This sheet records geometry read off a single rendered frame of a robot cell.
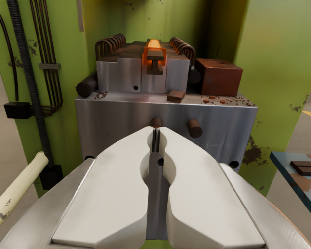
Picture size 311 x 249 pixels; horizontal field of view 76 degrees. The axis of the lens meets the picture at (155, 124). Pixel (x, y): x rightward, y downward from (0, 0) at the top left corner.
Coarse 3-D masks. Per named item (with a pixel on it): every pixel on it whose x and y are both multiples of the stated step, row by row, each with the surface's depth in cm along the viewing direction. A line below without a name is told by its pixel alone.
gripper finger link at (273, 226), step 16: (240, 176) 8; (240, 192) 8; (256, 192) 8; (256, 208) 7; (272, 208) 7; (256, 224) 6; (272, 224) 6; (288, 224) 7; (272, 240) 6; (288, 240) 6; (304, 240) 6
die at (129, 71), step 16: (128, 48) 57; (96, 64) 43; (112, 64) 43; (128, 64) 43; (176, 64) 43; (112, 80) 44; (128, 80) 44; (144, 80) 45; (160, 80) 45; (176, 80) 45
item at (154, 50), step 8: (152, 40) 65; (144, 48) 40; (152, 48) 40; (160, 48) 40; (144, 56) 41; (152, 56) 32; (160, 56) 32; (144, 64) 41; (152, 64) 36; (160, 64) 39; (152, 72) 33; (160, 72) 33
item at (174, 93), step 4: (172, 92) 43; (176, 92) 43; (180, 92) 43; (184, 92) 44; (168, 96) 41; (172, 96) 41; (176, 96) 41; (180, 96) 41; (184, 96) 44; (168, 100) 42; (172, 100) 41; (176, 100) 41; (180, 100) 41
